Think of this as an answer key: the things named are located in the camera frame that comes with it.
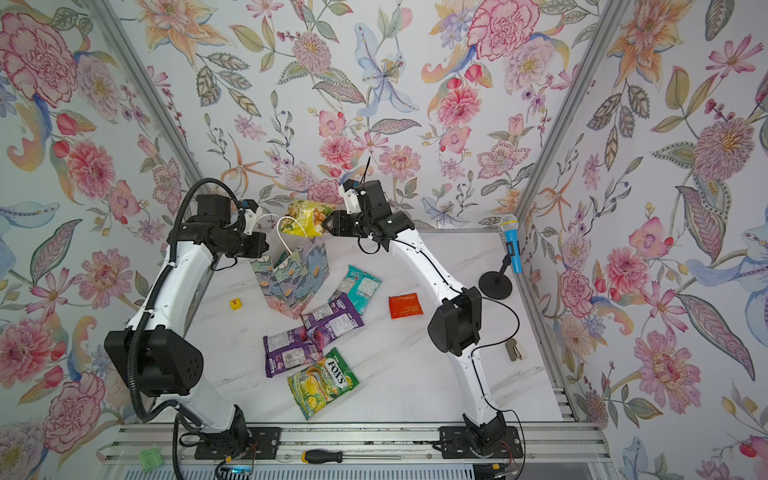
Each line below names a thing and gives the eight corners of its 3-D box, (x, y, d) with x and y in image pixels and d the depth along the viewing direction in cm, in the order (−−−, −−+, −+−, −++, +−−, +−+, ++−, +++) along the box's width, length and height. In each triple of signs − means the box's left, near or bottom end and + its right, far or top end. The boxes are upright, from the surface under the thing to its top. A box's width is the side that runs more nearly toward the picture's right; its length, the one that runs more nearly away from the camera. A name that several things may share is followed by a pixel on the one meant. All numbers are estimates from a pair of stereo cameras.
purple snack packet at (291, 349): (267, 376, 86) (265, 374, 84) (265, 339, 93) (263, 336, 91) (326, 359, 89) (325, 356, 87) (320, 325, 96) (319, 321, 94)
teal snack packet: (327, 300, 102) (327, 297, 100) (349, 268, 110) (349, 264, 109) (362, 315, 98) (362, 312, 96) (382, 281, 107) (382, 277, 105)
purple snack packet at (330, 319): (318, 350, 91) (316, 346, 89) (301, 317, 98) (299, 312, 96) (363, 325, 96) (362, 320, 94) (343, 295, 103) (342, 290, 101)
